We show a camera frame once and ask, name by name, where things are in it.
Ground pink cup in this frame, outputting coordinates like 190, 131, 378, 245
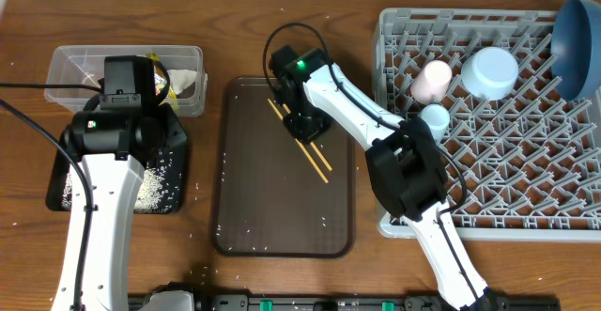
410, 60, 453, 105

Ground dark blue plate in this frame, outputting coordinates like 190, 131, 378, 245
551, 0, 600, 101

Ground white rice pile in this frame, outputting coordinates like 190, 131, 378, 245
46, 151, 186, 214

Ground silver foil wrapper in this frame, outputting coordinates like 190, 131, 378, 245
146, 53, 177, 105

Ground wooden chopstick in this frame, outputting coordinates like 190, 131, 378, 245
282, 104, 332, 172
267, 99, 329, 183

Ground grey plastic dishwasher rack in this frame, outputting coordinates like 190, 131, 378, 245
372, 8, 600, 242

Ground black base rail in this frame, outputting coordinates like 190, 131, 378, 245
129, 282, 562, 311

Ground black waste tray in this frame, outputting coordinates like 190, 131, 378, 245
45, 104, 189, 214

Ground white napkin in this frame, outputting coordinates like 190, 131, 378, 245
167, 70, 197, 95

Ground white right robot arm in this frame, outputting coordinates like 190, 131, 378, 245
262, 45, 499, 310

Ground clear plastic bin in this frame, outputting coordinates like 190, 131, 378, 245
46, 45, 208, 117

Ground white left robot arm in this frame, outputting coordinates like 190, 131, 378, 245
53, 55, 188, 310

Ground dark brown serving tray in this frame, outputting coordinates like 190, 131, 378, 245
212, 77, 355, 258

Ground light blue cup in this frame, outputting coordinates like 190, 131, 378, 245
418, 103, 451, 143

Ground light blue small bowl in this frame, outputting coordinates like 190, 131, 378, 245
461, 47, 518, 101

